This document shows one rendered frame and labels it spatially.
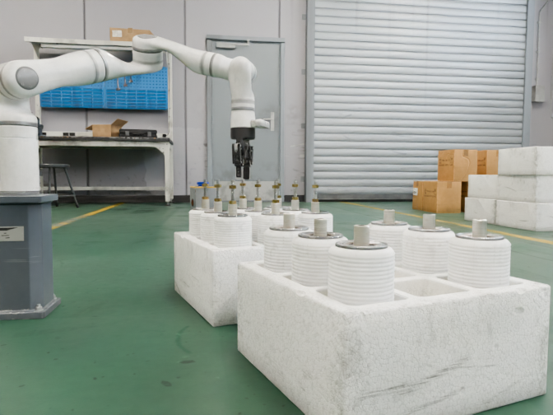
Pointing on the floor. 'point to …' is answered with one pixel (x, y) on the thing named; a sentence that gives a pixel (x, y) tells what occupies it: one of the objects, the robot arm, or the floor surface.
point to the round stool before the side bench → (55, 179)
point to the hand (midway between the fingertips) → (243, 174)
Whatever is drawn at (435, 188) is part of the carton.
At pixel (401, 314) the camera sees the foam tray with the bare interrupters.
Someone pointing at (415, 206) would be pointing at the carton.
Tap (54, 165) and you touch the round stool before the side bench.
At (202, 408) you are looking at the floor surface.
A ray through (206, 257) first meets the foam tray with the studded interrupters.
